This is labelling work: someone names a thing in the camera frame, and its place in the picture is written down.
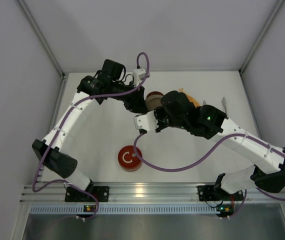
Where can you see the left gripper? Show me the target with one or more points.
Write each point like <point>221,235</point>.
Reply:
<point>137,100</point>

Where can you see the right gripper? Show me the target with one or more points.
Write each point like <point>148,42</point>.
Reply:
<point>161,119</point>

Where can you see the brown round lid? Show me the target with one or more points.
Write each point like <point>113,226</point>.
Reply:
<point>152,102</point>

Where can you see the brown-banded steel container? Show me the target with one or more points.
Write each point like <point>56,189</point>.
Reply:
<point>155,93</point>

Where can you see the metal tongs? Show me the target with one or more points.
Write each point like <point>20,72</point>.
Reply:
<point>223,105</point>

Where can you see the red round lid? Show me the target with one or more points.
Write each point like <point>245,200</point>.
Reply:
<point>127,155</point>

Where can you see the red-banded steel container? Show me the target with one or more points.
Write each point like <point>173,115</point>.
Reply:
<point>131,168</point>

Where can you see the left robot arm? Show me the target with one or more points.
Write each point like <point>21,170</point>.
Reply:
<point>107,83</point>

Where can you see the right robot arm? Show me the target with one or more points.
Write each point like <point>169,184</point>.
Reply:
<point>267,171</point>

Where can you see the woven bamboo boat tray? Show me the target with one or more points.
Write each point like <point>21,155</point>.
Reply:
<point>190,98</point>

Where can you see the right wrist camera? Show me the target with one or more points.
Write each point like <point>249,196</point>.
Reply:
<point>146,122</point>

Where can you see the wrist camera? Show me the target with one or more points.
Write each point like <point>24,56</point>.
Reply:
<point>146,122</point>
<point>138,76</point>

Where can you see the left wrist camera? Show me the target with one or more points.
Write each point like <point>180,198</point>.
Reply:
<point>138,76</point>

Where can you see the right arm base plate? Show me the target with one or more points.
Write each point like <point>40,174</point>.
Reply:
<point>208,193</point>

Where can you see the slotted cable duct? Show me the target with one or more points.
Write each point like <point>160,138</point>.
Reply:
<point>125,209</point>

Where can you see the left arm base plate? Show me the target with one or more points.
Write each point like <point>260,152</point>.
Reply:
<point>101,193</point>

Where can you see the aluminium mounting rail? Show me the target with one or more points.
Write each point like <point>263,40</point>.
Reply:
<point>122,193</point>

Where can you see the right frame post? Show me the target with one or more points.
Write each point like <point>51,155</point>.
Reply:
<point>261,35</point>

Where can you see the frame post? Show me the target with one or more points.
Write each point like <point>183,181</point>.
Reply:
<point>40,36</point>
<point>261,35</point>

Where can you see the left frame post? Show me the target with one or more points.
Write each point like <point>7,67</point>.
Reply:
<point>40,36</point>

